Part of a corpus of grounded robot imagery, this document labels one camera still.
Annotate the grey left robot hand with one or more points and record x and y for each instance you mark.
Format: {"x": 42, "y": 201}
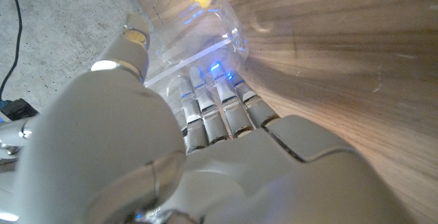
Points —
{"x": 239, "y": 176}

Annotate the clear spray bottle black nozzle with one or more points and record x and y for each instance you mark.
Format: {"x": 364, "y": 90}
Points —
{"x": 205, "y": 35}

